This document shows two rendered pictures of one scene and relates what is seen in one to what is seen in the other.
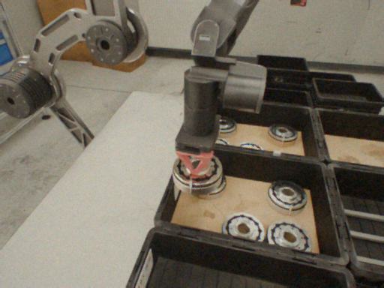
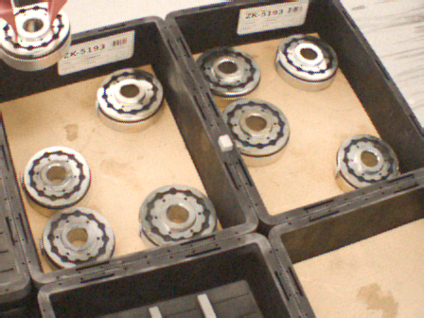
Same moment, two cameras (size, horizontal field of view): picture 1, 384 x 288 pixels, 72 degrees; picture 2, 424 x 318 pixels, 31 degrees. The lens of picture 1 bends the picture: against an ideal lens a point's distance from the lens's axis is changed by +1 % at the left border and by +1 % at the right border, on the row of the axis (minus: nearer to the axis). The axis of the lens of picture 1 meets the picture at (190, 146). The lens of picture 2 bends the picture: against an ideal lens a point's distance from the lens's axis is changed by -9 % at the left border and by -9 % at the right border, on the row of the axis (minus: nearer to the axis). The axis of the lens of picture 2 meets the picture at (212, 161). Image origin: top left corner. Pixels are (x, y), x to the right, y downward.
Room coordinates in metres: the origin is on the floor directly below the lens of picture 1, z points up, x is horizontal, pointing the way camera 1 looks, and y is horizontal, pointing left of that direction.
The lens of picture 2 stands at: (0.13, -0.72, 1.77)
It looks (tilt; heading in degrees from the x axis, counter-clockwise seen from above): 54 degrees down; 49
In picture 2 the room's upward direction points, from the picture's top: 9 degrees clockwise
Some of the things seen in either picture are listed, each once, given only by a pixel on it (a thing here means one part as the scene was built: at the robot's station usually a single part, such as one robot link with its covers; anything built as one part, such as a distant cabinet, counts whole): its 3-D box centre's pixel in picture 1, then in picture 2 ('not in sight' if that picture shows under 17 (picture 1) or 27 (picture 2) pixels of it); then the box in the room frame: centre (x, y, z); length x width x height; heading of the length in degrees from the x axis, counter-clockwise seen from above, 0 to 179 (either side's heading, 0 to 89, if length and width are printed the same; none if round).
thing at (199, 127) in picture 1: (199, 118); not in sight; (0.39, -0.02, 1.16); 0.10 x 0.07 x 0.07; 166
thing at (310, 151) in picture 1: (251, 137); (297, 112); (0.73, -0.21, 0.87); 0.40 x 0.30 x 0.11; 77
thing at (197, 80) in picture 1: (205, 88); not in sight; (0.39, -0.02, 1.23); 0.07 x 0.06 x 0.07; 76
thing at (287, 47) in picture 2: (223, 124); (308, 56); (0.82, -0.12, 0.86); 0.10 x 0.10 x 0.01
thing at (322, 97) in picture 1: (334, 118); not in sight; (1.61, -1.05, 0.37); 0.40 x 0.30 x 0.45; 78
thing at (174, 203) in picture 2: (288, 192); (177, 215); (0.48, -0.27, 0.86); 0.05 x 0.05 x 0.01
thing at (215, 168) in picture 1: (197, 166); (33, 28); (0.40, -0.02, 1.04); 0.10 x 0.10 x 0.01
